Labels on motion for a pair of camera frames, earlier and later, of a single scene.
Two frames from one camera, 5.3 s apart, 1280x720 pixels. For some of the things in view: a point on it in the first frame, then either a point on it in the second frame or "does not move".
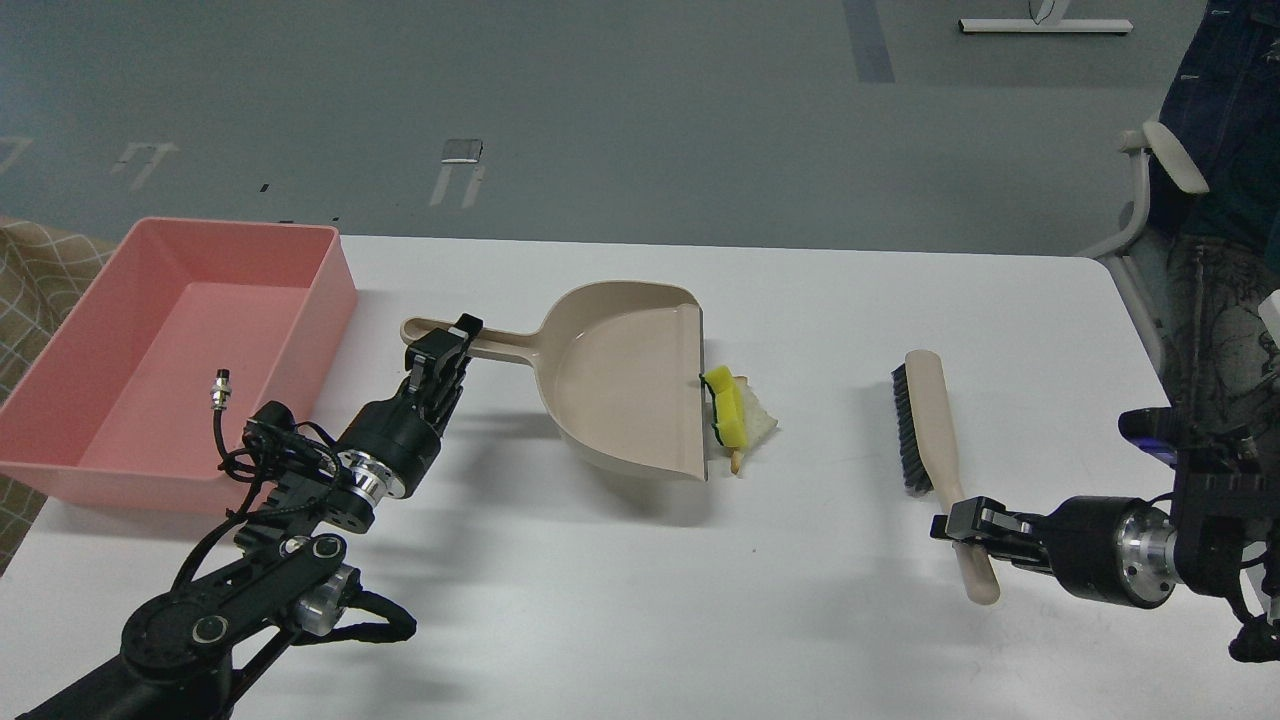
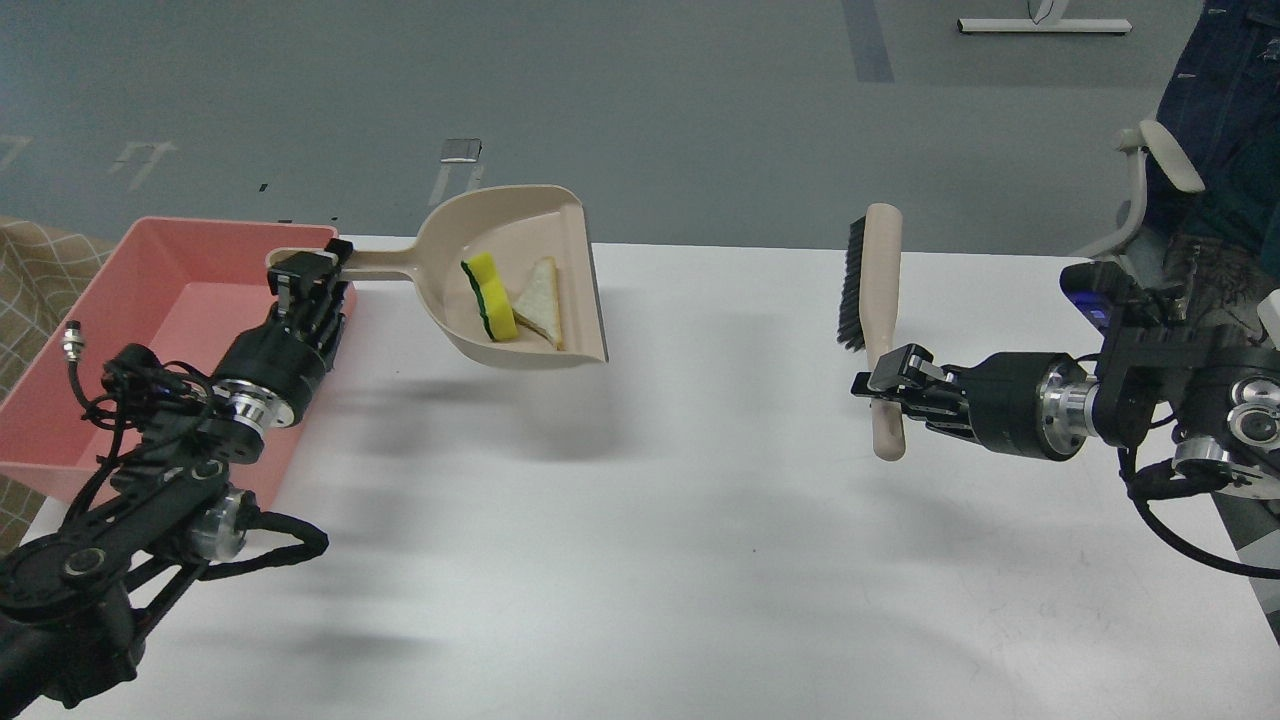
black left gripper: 393,443 → 271,372
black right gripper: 1112,547 → 1038,404
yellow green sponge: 729,415 → 496,306
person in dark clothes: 1221,247 does not move
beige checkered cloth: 46,272 does not move
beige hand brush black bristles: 929,453 → 869,307
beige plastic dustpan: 624,363 → 517,228
